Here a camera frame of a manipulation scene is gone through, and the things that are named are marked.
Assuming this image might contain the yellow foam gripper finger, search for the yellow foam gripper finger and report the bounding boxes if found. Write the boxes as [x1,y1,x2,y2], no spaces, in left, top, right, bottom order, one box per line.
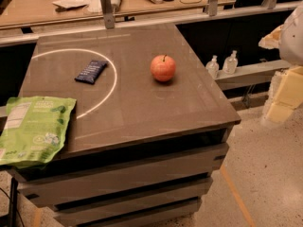
[258,26,282,49]
[261,66,303,128]

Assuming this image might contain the red apple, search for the red apple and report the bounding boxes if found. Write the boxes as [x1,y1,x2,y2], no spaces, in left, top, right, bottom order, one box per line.
[150,55,176,82]

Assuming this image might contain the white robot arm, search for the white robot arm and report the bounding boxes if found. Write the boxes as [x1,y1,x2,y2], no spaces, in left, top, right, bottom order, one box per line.
[258,3,303,127]

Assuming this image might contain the clear sanitizer bottle right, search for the clear sanitizer bottle right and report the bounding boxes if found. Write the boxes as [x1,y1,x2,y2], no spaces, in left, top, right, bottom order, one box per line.
[223,50,238,74]

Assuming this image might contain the clear sanitizer bottle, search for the clear sanitizer bottle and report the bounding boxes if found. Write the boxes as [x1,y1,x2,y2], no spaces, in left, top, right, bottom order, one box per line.
[223,50,238,74]
[205,55,219,79]

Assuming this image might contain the clear sanitizer bottle left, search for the clear sanitizer bottle left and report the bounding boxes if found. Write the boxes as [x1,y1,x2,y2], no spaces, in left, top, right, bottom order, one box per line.
[205,55,219,79]

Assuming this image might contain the grey stacked table cabinet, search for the grey stacked table cabinet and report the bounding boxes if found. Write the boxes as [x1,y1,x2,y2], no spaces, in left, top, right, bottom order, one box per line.
[16,25,240,227]

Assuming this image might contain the white paper sheets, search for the white paper sheets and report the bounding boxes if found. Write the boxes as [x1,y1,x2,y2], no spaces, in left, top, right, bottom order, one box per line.
[53,0,101,13]

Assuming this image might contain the dark blue snack bar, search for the dark blue snack bar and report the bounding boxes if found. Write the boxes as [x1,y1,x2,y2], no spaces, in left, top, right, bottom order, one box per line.
[75,60,108,84]

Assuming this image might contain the green snack bag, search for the green snack bag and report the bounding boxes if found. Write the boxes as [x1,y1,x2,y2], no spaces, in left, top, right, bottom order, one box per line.
[0,96,77,168]

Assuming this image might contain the wooden background desk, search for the wooden background desk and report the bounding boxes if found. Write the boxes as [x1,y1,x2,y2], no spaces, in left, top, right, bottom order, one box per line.
[0,0,237,30]

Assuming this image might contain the grey metal shelf rail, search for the grey metal shelf rail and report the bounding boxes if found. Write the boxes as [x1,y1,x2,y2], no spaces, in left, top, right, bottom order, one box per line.
[216,60,291,91]

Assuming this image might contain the grey metal post left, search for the grey metal post left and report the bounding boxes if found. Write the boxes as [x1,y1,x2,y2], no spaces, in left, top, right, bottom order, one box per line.
[100,0,115,29]

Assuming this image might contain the black cable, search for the black cable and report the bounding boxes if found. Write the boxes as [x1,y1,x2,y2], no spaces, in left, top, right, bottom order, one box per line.
[0,186,26,227]

